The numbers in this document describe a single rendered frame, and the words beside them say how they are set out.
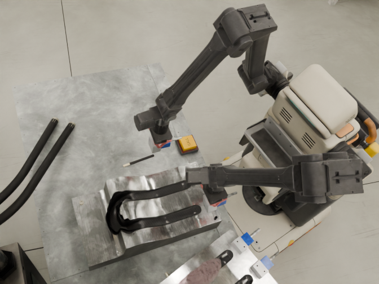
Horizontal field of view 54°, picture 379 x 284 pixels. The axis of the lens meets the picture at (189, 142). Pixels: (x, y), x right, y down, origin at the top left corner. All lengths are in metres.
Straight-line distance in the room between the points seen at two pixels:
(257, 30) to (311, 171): 0.38
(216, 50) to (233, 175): 0.35
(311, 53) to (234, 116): 1.12
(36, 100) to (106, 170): 0.46
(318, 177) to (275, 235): 1.34
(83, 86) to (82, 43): 1.36
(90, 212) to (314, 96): 0.87
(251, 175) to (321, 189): 0.21
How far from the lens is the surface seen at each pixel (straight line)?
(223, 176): 1.09
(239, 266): 1.42
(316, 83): 1.25
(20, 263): 1.46
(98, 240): 1.37
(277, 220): 2.20
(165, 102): 1.19
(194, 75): 1.08
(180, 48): 3.18
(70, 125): 1.62
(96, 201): 1.42
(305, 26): 3.87
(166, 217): 1.39
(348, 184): 0.88
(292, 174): 0.88
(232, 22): 0.98
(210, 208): 1.38
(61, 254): 1.43
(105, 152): 1.58
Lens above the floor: 2.17
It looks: 57 degrees down
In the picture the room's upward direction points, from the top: 19 degrees clockwise
